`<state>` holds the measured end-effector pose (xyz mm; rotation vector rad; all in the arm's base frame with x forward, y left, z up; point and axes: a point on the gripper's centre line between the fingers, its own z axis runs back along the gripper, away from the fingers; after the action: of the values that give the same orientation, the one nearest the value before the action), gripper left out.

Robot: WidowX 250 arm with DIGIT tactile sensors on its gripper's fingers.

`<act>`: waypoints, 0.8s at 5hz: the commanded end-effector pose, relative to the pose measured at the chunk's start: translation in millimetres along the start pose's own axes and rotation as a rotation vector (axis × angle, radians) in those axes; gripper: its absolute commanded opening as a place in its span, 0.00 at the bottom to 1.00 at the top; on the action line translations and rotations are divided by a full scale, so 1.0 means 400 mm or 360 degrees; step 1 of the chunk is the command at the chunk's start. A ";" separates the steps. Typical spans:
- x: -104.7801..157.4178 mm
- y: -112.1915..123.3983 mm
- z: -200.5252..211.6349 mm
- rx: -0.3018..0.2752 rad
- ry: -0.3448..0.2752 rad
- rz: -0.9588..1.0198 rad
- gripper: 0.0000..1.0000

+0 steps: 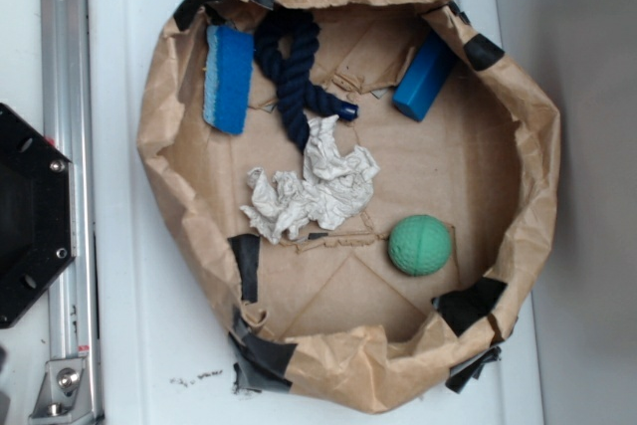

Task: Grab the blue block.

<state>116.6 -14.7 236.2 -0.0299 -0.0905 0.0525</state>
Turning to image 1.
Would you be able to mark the green ball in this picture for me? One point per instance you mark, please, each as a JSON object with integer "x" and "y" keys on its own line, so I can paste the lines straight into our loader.
{"x": 419, "y": 245}

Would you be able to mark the blue sponge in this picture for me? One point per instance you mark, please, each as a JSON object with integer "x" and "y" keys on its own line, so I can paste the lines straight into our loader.
{"x": 228, "y": 72}

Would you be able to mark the brown paper bag bin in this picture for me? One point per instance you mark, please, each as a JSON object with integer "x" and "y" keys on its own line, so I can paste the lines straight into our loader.
{"x": 328, "y": 315}

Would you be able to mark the metal corner bracket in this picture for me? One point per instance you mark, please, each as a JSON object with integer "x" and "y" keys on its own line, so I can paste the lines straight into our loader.
{"x": 64, "y": 396}

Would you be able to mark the crumpled white paper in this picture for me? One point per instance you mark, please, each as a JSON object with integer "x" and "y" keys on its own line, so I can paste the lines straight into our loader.
{"x": 332, "y": 189}

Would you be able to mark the aluminium rail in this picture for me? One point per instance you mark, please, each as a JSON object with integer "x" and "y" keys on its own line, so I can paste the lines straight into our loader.
{"x": 74, "y": 329}

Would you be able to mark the blue block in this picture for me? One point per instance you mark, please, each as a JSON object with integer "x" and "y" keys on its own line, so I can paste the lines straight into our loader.
{"x": 424, "y": 78}

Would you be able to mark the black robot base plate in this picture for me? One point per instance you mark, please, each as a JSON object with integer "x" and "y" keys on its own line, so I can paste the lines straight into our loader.
{"x": 36, "y": 219}

